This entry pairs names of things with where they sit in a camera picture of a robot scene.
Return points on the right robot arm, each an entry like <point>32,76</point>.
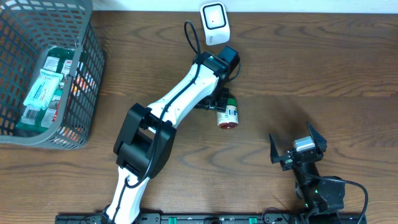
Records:
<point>321,194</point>

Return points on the grey plastic mesh basket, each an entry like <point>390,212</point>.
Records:
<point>29,29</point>

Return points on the white toilet wipes pack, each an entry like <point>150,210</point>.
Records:
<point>43,89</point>

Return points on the green lid seasoning jar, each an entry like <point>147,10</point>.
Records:
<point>229,118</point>

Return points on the green 3M flat package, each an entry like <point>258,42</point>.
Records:
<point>35,120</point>

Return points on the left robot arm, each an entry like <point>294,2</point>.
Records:
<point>147,135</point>

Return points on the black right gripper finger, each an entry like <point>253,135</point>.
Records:
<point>319,140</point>
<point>274,155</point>

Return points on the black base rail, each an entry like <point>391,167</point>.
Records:
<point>156,218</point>

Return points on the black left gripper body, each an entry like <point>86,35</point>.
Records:
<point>216,102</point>

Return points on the white barcode scanner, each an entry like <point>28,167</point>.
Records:
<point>215,23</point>

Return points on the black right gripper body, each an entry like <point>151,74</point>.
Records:
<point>287,163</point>

